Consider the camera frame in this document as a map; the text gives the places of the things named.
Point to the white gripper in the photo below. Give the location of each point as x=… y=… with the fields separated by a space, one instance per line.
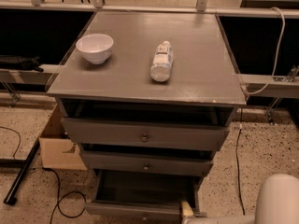
x=187 y=209

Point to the grey bottom drawer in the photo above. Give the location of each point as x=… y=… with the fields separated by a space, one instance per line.
x=143 y=196

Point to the grey drawer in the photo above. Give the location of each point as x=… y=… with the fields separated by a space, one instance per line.
x=145 y=163
x=143 y=196
x=142 y=134

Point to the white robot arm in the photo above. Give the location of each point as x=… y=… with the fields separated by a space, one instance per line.
x=277 y=203

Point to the grey middle drawer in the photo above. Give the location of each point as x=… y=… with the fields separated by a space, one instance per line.
x=145 y=163

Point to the grey top drawer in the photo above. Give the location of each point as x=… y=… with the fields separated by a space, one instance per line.
x=142 y=134

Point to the grey drawer cabinet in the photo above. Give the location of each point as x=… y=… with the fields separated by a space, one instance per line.
x=203 y=89

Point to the cardboard box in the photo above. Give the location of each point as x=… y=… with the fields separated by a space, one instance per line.
x=57 y=150

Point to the clear plastic bottle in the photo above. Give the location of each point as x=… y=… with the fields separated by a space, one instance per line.
x=161 y=67

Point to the black metal bar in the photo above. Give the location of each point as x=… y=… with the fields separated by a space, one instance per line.
x=23 y=166

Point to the white ceramic bowl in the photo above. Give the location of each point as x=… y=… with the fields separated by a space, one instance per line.
x=95 y=48

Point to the metal rail frame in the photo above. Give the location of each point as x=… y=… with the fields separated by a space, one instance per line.
x=22 y=31

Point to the black cloth on rail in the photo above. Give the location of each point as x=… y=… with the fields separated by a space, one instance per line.
x=20 y=63

